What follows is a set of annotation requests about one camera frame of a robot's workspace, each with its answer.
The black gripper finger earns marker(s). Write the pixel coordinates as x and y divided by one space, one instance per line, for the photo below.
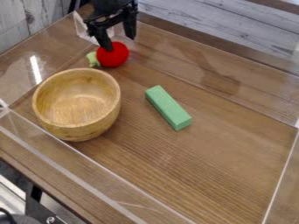
129 23
100 34

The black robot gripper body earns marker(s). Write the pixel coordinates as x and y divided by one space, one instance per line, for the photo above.
108 12

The red plush strawberry toy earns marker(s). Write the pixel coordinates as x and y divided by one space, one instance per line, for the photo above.
102 58

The wooden bowl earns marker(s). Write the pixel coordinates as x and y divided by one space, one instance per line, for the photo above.
76 103

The green rectangular block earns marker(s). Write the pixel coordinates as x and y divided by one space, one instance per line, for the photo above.
166 106

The black table leg clamp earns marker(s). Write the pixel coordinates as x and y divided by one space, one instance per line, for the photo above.
36 210

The clear acrylic tray wall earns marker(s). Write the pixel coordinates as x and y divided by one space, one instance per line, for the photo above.
224 171

